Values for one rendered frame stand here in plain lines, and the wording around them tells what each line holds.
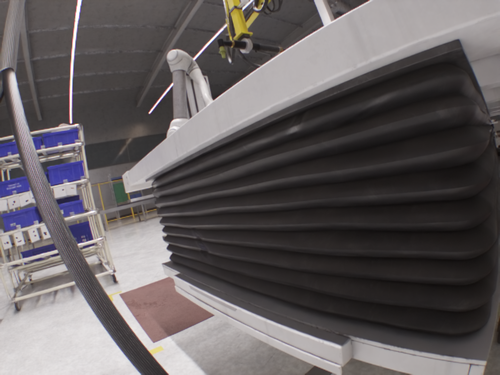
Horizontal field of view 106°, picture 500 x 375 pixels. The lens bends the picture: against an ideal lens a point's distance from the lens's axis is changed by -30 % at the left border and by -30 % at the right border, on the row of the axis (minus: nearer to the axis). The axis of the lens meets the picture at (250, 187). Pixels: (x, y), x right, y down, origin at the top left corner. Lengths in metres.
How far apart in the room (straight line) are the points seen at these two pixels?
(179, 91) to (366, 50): 1.79
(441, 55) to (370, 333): 0.37
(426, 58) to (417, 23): 0.04
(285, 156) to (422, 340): 0.34
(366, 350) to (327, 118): 0.34
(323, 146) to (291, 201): 0.11
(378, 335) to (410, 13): 0.40
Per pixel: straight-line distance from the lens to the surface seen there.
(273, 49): 1.66
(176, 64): 2.06
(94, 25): 14.69
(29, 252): 3.65
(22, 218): 2.79
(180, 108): 1.98
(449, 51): 0.30
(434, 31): 0.28
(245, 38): 1.55
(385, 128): 0.33
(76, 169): 2.95
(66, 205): 2.75
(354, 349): 0.44
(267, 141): 0.45
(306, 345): 0.46
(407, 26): 0.29
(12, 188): 2.99
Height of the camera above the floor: 0.68
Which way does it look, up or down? 2 degrees down
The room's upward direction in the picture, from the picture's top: 13 degrees counter-clockwise
